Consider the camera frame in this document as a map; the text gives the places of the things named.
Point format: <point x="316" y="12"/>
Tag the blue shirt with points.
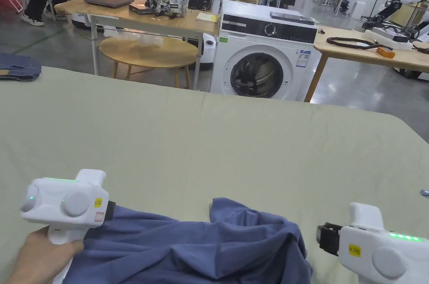
<point x="187" y="250"/>

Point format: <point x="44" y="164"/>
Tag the folded blue denim garment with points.
<point x="15" y="66"/>

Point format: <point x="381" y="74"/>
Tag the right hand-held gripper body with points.
<point x="385" y="260"/>

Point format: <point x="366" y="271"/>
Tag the small grey object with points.
<point x="425" y="192"/>

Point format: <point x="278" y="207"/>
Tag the person's left hand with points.
<point x="32" y="257"/>

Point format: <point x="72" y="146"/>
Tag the white bin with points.
<point x="358" y="10"/>

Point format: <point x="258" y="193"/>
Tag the white washing machine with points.
<point x="264" y="52"/>

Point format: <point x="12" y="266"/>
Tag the bed with pale green sheet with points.
<point x="207" y="150"/>

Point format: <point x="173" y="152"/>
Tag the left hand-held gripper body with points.
<point x="53" y="203"/>

